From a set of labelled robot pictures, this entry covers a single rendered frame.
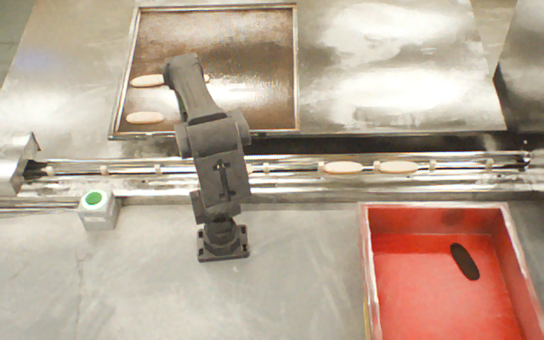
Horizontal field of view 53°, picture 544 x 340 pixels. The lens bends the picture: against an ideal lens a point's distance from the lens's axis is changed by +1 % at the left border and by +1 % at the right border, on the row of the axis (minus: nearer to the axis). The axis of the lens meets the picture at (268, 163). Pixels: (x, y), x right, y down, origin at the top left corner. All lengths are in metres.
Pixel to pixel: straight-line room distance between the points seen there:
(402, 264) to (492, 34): 0.99
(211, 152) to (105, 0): 1.50
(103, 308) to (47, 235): 0.27
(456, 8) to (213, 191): 1.19
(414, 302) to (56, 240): 0.84
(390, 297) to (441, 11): 0.94
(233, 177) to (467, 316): 0.63
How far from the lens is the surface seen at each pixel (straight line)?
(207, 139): 0.81
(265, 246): 1.28
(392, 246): 1.30
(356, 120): 1.47
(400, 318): 1.21
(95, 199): 1.34
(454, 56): 1.68
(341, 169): 1.39
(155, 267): 1.29
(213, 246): 1.24
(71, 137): 1.65
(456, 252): 1.31
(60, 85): 1.86
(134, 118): 1.52
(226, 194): 0.84
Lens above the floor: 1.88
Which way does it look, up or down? 47 degrees down
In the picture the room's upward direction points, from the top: 3 degrees counter-clockwise
